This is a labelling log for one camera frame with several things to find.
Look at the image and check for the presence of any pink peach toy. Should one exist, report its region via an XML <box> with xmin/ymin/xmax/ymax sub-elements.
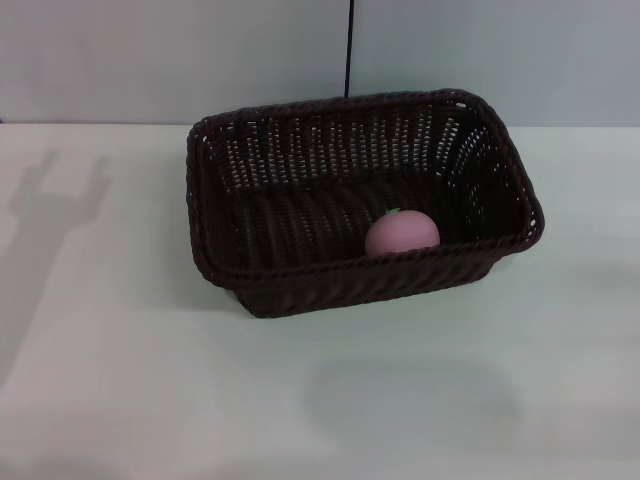
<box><xmin>363</xmin><ymin>207</ymin><xmax>442</xmax><ymax>259</ymax></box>

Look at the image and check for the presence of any black vertical cable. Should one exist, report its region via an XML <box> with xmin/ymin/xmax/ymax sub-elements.
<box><xmin>342</xmin><ymin>0</ymin><xmax>356</xmax><ymax>99</ymax></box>

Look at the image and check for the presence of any dark brown woven basket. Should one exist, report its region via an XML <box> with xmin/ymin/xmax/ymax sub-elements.
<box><xmin>185</xmin><ymin>88</ymin><xmax>546</xmax><ymax>320</ymax></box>

